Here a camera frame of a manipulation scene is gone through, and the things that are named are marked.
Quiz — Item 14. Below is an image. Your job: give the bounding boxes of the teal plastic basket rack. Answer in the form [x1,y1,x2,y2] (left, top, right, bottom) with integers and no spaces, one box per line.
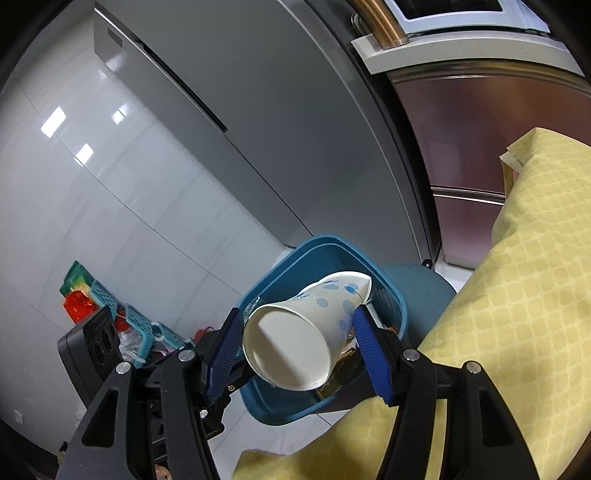
[90,279,197,367]

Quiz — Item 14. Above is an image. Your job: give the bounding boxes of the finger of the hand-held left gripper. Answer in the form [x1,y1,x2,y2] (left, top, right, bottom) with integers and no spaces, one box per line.
[201,362,252,437]

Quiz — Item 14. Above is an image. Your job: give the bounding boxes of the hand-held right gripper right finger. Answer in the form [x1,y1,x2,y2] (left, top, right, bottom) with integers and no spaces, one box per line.
[353,305,539,480]

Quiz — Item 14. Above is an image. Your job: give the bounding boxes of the grey refrigerator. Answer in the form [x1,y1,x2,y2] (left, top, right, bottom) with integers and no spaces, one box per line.
[92,0,444,273]

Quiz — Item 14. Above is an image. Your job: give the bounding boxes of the copper travel tumbler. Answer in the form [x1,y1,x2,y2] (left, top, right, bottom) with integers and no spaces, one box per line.
[348,0,409,49]

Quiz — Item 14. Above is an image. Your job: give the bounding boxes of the teal plastic stool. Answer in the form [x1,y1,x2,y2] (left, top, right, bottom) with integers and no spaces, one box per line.
[383,263,455,352]

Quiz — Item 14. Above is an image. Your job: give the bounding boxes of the blue plastic bin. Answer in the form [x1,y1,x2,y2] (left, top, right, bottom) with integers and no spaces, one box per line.
[235,234,409,428]

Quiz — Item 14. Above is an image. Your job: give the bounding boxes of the yellow checked tablecloth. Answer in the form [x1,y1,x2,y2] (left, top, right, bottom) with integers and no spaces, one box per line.
[231,128,591,480]

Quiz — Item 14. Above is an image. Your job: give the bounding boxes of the white kitchen countertop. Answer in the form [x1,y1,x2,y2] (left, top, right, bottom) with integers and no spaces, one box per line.
[351,30,583,75]

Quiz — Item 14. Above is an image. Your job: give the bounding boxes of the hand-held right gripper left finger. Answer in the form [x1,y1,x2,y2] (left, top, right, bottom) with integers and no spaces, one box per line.
[55,308,245,480]

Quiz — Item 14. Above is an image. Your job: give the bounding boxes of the dotted white paper cup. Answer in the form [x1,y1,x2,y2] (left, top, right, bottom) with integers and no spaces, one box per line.
[242,271,372,392]

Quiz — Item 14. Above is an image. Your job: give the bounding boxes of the maroon lower cabinets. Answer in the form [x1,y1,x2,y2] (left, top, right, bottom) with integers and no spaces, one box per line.
[388,60,591,268]

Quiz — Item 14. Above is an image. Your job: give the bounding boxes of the gold foil wrapper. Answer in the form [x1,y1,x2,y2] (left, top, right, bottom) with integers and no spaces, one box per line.
[316,344,370,400]

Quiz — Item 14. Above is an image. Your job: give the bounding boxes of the colourful snack bags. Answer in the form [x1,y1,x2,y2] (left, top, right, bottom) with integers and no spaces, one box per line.
[59,261,100,324]

